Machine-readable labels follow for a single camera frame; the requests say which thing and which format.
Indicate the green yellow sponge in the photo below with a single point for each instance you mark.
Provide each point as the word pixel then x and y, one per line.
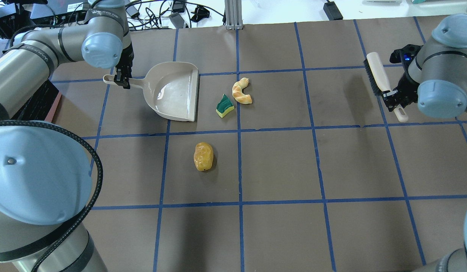
pixel 224 107

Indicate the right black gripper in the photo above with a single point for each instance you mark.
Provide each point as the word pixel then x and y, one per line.
pixel 406 91

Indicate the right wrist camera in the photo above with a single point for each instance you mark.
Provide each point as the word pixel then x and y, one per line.
pixel 405 54

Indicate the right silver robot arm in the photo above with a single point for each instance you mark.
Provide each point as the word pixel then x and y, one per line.
pixel 435 74

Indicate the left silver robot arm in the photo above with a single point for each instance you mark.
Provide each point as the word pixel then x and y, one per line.
pixel 50 178

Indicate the toy croissant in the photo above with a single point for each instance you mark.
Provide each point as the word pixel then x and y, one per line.
pixel 238 94

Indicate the beige plastic dustpan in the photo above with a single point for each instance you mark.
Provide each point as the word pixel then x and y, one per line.
pixel 171 89

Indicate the black lined trash bin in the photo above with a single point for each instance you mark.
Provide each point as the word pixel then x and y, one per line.
pixel 41 106

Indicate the black power adapter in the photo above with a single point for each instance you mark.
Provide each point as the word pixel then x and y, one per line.
pixel 332 11

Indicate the beige hand brush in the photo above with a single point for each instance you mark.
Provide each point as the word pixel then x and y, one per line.
pixel 379 82

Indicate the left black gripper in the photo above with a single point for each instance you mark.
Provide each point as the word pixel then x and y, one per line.
pixel 124 60

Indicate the aluminium frame post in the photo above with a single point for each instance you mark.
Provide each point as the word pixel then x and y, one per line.
pixel 233 15

